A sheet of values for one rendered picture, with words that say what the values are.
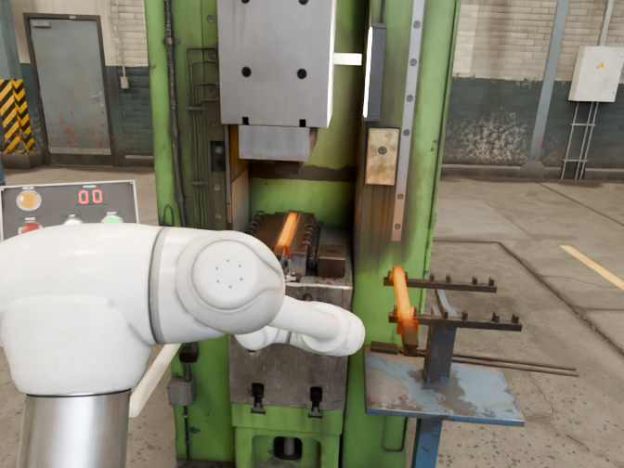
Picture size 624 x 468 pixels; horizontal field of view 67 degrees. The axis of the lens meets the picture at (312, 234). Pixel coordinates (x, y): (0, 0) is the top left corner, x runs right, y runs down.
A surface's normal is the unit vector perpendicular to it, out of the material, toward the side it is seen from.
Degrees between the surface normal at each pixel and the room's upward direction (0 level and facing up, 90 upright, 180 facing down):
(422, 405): 0
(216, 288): 55
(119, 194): 60
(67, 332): 66
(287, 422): 90
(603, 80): 90
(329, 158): 90
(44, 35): 90
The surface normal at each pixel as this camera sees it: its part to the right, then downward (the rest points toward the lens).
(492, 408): 0.03, -0.94
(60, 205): 0.33, -0.19
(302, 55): -0.07, 0.32
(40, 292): 0.02, -0.04
